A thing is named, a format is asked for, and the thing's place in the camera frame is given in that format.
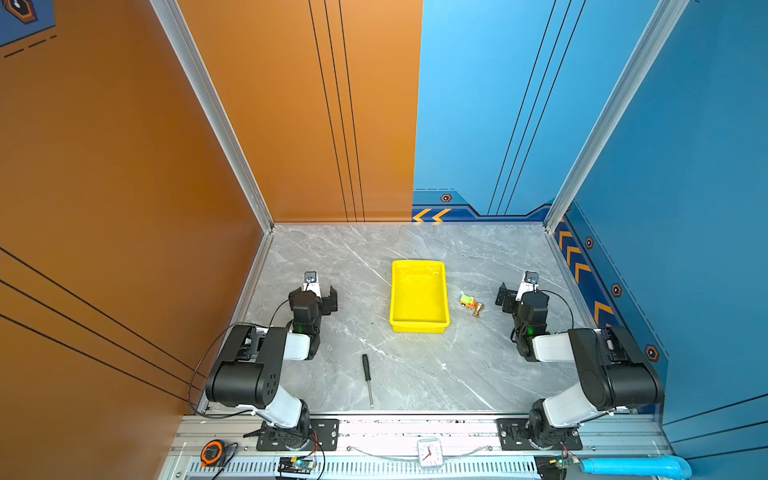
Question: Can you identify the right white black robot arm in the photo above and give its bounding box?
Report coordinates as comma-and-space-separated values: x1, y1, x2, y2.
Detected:
496, 282, 664, 450

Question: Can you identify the small green orange toy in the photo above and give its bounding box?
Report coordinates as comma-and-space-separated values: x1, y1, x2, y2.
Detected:
460, 294, 484, 317

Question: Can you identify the orange black tape measure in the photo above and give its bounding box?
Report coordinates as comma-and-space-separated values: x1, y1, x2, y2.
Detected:
200, 440, 227, 468

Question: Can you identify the right small circuit board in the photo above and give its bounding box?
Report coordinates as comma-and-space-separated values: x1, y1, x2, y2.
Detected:
534, 456, 581, 480

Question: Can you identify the black handled screwdriver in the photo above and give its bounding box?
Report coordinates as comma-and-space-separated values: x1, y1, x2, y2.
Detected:
361, 354, 374, 408

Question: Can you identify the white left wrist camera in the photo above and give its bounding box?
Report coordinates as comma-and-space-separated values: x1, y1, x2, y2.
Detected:
302, 271, 322, 297

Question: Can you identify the green circuit board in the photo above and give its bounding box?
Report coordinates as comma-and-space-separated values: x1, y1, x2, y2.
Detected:
277, 457, 318, 479

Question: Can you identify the blue corrugated hose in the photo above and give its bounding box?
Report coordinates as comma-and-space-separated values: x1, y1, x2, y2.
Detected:
579, 455, 693, 480

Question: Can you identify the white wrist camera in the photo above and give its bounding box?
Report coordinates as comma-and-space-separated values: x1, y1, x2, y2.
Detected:
516, 271, 539, 302
302, 271, 322, 297

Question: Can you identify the white slotted cable duct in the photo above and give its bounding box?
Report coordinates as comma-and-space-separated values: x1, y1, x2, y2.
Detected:
179, 455, 541, 480

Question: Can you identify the yellow plastic bin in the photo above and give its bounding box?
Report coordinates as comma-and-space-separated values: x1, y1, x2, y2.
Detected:
389, 260, 451, 334

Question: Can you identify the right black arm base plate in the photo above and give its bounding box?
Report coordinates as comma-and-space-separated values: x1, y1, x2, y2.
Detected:
495, 417, 583, 451

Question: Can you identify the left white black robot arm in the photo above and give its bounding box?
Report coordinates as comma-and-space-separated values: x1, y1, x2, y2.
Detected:
205, 287, 338, 450

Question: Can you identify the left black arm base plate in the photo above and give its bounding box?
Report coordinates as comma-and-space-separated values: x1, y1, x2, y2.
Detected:
256, 417, 340, 452

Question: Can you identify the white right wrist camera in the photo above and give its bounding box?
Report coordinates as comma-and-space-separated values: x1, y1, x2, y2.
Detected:
516, 271, 539, 302

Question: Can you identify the small white clock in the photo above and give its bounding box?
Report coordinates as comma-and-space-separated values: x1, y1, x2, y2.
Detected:
417, 438, 445, 469

